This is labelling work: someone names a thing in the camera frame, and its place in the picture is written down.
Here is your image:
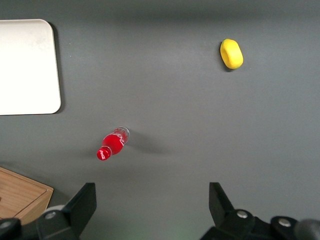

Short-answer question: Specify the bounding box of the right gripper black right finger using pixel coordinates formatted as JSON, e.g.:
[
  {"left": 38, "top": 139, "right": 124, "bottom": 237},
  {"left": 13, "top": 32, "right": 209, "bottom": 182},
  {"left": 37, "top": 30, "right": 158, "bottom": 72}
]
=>
[{"left": 199, "top": 182, "right": 274, "bottom": 240}]

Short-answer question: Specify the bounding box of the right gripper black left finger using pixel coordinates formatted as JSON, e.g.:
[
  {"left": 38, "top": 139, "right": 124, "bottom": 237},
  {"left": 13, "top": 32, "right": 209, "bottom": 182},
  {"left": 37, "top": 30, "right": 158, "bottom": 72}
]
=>
[{"left": 36, "top": 182, "right": 97, "bottom": 240}]

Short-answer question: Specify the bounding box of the wooden drawer cabinet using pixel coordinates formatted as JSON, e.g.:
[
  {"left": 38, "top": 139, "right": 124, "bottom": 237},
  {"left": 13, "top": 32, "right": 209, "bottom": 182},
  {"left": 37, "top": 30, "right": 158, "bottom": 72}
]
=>
[{"left": 0, "top": 166, "right": 54, "bottom": 226}]

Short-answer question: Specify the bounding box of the red cola bottle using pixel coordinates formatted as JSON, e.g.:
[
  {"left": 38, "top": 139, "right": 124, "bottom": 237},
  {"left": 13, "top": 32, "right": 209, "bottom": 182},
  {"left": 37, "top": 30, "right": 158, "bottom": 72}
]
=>
[{"left": 96, "top": 126, "right": 131, "bottom": 162}]

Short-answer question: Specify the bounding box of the beige plastic tray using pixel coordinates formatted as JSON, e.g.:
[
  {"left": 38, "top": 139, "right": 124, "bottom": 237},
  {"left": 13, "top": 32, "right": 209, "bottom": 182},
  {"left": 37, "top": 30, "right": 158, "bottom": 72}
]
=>
[{"left": 0, "top": 18, "right": 62, "bottom": 116}]

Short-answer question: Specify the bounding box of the yellow lemon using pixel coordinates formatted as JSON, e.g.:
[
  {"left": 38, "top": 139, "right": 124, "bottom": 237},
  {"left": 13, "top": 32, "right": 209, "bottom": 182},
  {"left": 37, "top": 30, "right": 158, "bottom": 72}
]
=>
[{"left": 219, "top": 38, "right": 244, "bottom": 70}]

